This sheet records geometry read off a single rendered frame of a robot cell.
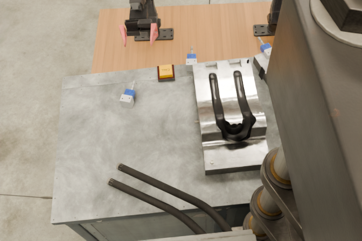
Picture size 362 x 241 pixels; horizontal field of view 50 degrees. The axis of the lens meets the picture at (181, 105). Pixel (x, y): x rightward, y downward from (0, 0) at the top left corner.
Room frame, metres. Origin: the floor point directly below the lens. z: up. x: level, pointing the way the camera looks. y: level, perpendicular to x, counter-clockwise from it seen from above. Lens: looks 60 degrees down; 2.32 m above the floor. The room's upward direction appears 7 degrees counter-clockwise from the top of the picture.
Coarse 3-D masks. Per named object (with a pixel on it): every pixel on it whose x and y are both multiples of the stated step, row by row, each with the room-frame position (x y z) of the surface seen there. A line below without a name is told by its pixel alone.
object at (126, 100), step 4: (132, 84) 1.02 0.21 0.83; (132, 88) 1.00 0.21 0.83; (124, 92) 0.97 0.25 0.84; (128, 92) 0.97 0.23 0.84; (132, 92) 0.97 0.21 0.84; (124, 96) 0.94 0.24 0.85; (128, 96) 0.94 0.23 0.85; (132, 96) 0.94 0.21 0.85; (120, 100) 0.93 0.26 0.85; (124, 100) 0.92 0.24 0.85; (128, 100) 0.92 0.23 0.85; (132, 100) 0.93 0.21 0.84; (124, 104) 0.92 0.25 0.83; (128, 104) 0.91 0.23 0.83; (132, 104) 0.92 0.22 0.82
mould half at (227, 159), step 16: (192, 64) 1.05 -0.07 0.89; (224, 64) 1.03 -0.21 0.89; (208, 80) 0.95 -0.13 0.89; (224, 80) 0.94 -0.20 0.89; (208, 96) 0.87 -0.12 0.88; (224, 96) 0.86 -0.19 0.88; (256, 96) 0.84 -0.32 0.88; (208, 112) 0.78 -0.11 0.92; (224, 112) 0.77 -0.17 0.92; (240, 112) 0.75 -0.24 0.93; (256, 112) 0.74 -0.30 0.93; (208, 128) 0.70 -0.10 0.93; (256, 128) 0.68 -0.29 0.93; (208, 144) 0.66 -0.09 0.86; (224, 144) 0.65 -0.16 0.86; (240, 144) 0.64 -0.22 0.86; (256, 144) 0.64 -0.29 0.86; (208, 160) 0.59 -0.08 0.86; (224, 160) 0.58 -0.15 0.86; (240, 160) 0.57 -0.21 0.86; (256, 160) 0.57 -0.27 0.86
